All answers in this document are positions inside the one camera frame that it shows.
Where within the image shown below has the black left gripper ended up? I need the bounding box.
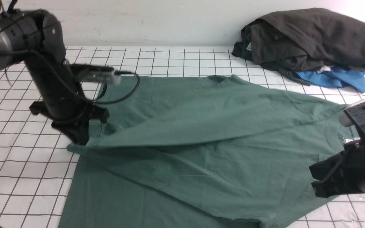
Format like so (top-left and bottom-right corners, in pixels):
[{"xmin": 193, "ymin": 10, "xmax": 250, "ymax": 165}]
[{"xmin": 29, "ymin": 101, "xmax": 110, "ymax": 146}]

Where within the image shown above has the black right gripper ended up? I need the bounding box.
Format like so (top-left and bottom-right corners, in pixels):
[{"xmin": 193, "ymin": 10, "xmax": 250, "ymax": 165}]
[{"xmin": 309, "ymin": 140, "xmax": 365, "ymax": 198}]

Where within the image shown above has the green long-sleeve shirt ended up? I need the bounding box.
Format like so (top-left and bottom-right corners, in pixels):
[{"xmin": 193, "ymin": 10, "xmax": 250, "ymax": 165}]
[{"xmin": 59, "ymin": 76, "xmax": 357, "ymax": 228}]

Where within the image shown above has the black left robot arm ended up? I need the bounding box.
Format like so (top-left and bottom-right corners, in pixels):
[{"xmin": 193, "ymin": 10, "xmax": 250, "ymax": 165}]
[{"xmin": 0, "ymin": 0, "xmax": 114, "ymax": 145}]

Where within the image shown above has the white grid-pattern table cloth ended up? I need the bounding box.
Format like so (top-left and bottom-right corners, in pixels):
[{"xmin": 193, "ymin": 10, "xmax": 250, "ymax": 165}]
[{"xmin": 0, "ymin": 46, "xmax": 365, "ymax": 228}]

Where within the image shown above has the blue crumpled garment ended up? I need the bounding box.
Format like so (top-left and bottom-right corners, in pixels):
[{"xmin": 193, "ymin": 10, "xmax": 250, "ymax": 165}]
[{"xmin": 295, "ymin": 66, "xmax": 365, "ymax": 93}]

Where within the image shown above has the dark grey crumpled garment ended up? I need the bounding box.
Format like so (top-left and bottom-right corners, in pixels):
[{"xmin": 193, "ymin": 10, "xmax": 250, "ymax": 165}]
[{"xmin": 232, "ymin": 8, "xmax": 365, "ymax": 85}]

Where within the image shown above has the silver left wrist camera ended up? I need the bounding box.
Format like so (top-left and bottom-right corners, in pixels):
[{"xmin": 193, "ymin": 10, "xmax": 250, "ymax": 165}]
[{"xmin": 69, "ymin": 64, "xmax": 121, "ymax": 85}]

